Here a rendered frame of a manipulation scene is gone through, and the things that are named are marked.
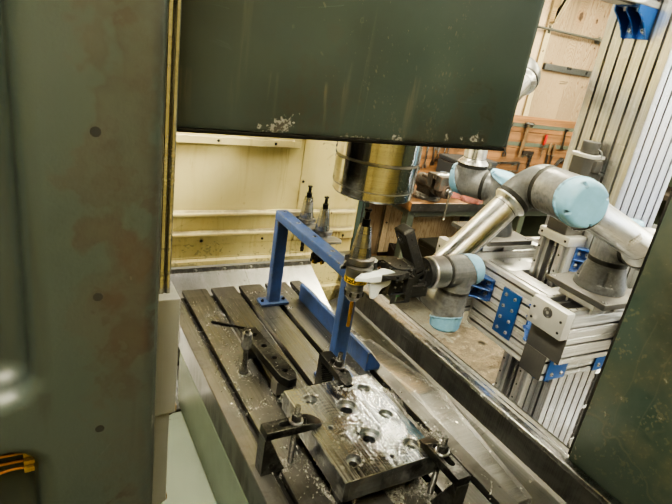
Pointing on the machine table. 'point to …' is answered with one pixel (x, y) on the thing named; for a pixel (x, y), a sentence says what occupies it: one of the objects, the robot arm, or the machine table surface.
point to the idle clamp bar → (285, 379)
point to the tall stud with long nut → (245, 350)
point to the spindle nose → (376, 172)
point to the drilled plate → (327, 448)
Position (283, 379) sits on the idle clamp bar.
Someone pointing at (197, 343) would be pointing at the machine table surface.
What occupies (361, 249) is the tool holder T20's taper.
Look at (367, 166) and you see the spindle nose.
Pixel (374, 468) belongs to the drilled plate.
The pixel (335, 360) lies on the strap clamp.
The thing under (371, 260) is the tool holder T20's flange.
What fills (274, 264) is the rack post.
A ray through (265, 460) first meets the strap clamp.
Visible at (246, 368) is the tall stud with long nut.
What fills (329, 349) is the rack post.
